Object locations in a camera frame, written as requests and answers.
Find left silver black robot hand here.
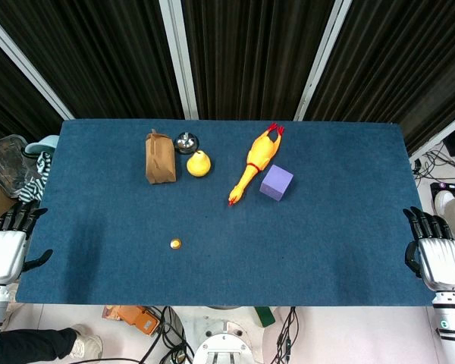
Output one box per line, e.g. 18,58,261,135
0,201,54,284

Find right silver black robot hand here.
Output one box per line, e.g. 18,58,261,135
402,206,455,292

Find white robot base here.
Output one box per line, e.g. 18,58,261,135
180,306,266,364

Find striped teal cloth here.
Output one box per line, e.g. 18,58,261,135
17,150,54,202

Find clear plastic storage bin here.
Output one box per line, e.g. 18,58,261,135
0,134,39,199

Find black trouser leg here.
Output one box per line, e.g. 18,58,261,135
0,328,78,364

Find light blue cap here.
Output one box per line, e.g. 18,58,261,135
24,135,60,155

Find white sneaker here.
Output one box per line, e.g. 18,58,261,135
69,323,104,360

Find purple foam cube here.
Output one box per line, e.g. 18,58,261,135
259,164,294,202

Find brown paper bag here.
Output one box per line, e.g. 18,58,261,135
145,129,178,185

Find yellow rubber chicken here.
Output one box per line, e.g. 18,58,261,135
227,122,285,207

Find silver call bell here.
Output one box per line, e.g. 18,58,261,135
174,131,200,155

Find blue felt table mat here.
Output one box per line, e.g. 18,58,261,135
14,119,435,307

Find yellow pear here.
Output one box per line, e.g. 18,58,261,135
186,149,212,178

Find black floor cables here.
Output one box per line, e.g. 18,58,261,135
410,148,455,180

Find black cable bundle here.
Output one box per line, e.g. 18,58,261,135
79,306,195,364

